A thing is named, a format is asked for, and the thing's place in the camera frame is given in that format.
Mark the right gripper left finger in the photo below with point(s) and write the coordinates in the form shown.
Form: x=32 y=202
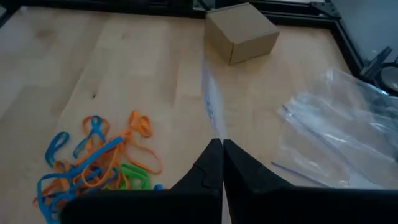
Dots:
x=186 y=202

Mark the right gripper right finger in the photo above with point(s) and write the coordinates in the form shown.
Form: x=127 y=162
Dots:
x=280 y=205

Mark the green rubber band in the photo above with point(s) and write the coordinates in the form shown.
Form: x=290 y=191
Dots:
x=133 y=174

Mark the blue rubber band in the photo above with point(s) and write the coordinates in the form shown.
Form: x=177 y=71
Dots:
x=56 y=146
x=102 y=152
x=96 y=126

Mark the small cardboard box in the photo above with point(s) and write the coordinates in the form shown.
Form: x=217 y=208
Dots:
x=239 y=31

